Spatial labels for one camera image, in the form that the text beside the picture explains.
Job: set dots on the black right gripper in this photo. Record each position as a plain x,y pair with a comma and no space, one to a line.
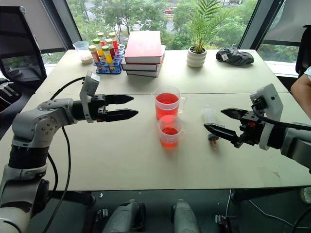
252,131

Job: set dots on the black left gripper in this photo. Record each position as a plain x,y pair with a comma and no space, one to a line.
99,109

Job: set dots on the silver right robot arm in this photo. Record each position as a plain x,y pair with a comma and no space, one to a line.
295,143

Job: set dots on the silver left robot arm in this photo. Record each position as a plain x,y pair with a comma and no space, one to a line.
31,121

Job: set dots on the person's bare forearm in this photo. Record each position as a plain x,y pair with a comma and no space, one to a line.
302,88

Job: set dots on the large beaker red liquid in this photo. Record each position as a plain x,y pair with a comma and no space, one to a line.
167,104

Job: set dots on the small beaker red liquid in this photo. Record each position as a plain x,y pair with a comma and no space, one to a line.
169,134

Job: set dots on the blue test tube rack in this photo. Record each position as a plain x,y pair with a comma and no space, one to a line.
116,64

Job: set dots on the tube green cap yellow liquid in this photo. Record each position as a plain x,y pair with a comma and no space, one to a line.
107,57

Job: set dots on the tube yellow cap red liquid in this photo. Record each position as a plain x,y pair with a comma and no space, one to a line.
111,47
95,55
114,41

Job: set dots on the tube green cap orange liquid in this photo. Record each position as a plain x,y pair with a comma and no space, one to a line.
99,48

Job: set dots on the clear beaker with white powder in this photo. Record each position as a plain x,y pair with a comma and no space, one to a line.
83,54

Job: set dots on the black crumpled cloth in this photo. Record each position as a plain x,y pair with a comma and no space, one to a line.
234,57

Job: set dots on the white ribbed plant pot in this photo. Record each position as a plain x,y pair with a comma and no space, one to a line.
196,59

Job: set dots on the black table leg bar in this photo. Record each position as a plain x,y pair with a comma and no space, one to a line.
73,197
267,193

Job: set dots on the black ribbed foot part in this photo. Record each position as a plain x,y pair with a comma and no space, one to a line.
222,223
100,218

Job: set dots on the green palm plant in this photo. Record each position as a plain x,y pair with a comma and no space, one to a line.
204,24

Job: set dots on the dark grey rounded shape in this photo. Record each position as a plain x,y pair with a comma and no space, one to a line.
125,218
184,218

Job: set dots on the white shoe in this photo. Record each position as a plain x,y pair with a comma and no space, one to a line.
306,195

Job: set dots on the red car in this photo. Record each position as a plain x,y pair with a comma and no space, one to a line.
169,10

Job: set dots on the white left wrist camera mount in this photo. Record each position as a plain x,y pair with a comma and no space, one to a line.
88,85

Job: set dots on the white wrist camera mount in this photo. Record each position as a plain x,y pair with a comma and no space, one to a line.
88,85
273,106

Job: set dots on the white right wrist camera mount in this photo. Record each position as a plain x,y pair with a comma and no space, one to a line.
273,106

